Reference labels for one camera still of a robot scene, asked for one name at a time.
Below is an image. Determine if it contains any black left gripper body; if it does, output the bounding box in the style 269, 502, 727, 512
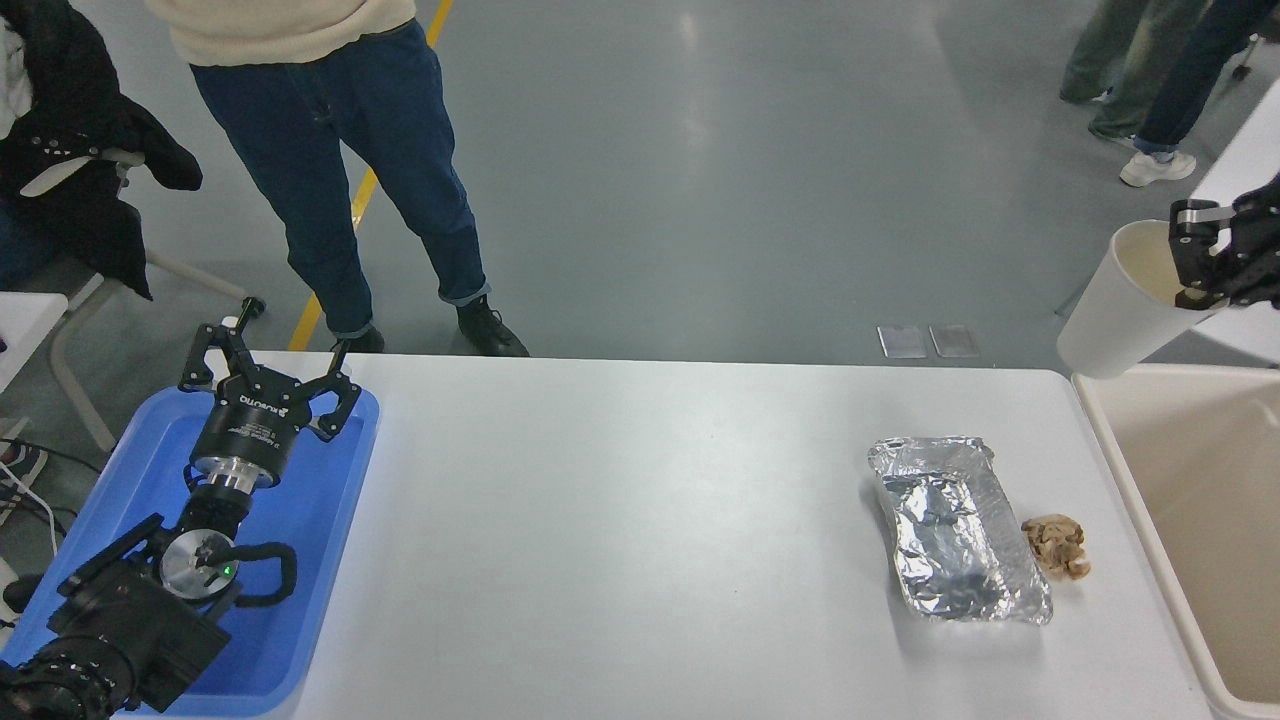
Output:
190, 365, 313, 481

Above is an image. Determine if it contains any white paper cup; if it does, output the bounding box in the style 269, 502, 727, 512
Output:
1057, 220, 1227, 381

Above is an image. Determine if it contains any blue plastic tray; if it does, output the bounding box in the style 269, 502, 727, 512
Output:
0, 383, 381, 719

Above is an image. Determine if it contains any standing person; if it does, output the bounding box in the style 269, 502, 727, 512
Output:
1060, 0, 1216, 141
1118, 0, 1280, 188

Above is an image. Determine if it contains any white side table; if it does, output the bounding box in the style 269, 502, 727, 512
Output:
0, 293, 69, 393

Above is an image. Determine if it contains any large pale bin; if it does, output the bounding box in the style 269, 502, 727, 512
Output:
1072, 364, 1280, 720

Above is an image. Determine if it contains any walking person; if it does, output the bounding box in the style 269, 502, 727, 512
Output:
145, 0, 531, 358

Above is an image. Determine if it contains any seated person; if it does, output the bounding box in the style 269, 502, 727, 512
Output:
0, 0, 203, 301

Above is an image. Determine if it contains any crumpled tan paper ball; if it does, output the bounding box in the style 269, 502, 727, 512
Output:
1020, 514, 1092, 581

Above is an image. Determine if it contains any silver foil tray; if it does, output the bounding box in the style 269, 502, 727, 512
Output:
867, 436, 1054, 627

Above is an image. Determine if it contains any white frame chair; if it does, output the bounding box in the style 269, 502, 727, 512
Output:
18, 150, 267, 453

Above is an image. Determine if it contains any black floor cable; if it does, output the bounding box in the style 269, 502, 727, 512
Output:
0, 436, 104, 541

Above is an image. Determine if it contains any white floor cable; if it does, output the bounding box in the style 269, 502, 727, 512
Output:
0, 460, 61, 557

